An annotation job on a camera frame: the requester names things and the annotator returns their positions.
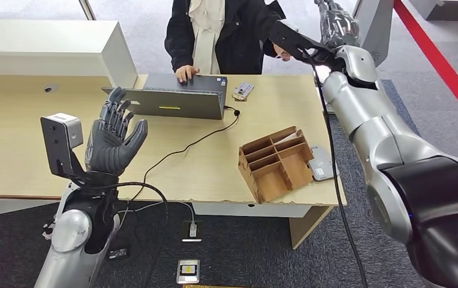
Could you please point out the grey metal pole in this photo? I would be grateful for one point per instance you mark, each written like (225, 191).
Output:
(88, 10)

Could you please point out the wooden compartment organizer box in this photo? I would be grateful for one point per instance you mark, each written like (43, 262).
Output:
(268, 187)

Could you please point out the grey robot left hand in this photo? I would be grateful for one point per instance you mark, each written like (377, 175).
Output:
(108, 151)

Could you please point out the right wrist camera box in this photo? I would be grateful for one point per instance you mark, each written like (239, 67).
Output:
(292, 39)

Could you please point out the silver floor socket box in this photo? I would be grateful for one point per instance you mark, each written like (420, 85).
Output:
(188, 272)

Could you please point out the person's right hand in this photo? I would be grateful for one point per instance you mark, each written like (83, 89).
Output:
(187, 72)

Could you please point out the white ID card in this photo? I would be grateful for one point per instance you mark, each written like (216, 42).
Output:
(246, 89)

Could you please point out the white room key card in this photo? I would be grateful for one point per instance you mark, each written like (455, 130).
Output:
(290, 138)

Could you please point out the white kiosk stand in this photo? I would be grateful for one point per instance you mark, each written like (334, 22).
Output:
(376, 24)

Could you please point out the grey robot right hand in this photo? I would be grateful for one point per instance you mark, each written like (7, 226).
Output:
(340, 28)

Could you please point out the white stand base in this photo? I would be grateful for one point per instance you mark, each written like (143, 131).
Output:
(451, 12)

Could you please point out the person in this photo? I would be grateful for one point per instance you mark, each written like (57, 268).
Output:
(241, 36)

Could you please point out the wooden desk side panel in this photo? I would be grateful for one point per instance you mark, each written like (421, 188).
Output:
(304, 228)

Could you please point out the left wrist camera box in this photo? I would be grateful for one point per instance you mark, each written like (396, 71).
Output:
(60, 143)

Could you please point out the black power adapter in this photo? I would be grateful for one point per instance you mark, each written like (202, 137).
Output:
(118, 254)

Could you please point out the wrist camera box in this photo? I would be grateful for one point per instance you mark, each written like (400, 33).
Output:
(292, 39)
(60, 143)

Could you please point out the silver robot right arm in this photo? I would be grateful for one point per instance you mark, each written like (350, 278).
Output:
(392, 143)

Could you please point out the white plug adapter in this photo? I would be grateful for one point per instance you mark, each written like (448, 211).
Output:
(192, 230)

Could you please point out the grey laptop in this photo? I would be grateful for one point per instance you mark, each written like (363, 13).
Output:
(173, 103)

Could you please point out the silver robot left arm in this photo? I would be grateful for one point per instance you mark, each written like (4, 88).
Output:
(72, 230)

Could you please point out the white counter cabinet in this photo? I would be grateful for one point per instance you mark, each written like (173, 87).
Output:
(34, 43)

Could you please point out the person's left hand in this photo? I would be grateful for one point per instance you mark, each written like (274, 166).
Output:
(280, 53)

